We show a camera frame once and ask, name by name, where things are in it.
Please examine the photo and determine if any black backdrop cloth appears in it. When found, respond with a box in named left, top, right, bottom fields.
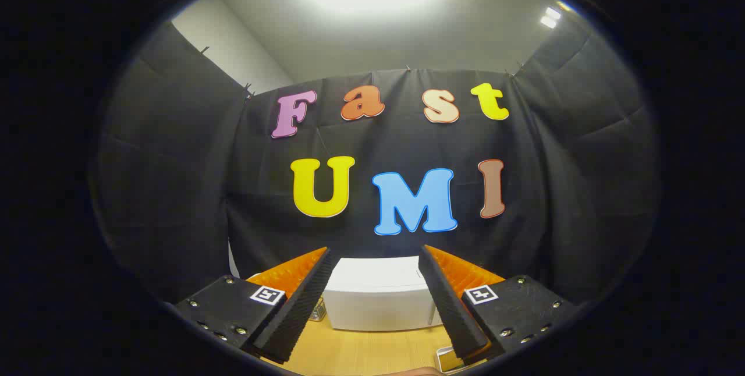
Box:
left=90, top=21, right=661, bottom=307

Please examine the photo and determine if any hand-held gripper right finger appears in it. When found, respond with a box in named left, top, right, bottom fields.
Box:
left=417, top=244, right=580, bottom=361

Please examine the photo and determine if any white microwave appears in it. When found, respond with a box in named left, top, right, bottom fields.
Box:
left=322, top=256, right=444, bottom=332

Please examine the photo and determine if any white food dish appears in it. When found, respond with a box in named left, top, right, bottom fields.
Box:
left=435, top=345, right=466, bottom=374

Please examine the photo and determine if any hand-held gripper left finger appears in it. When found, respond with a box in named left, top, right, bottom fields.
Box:
left=175, top=246, right=340, bottom=364

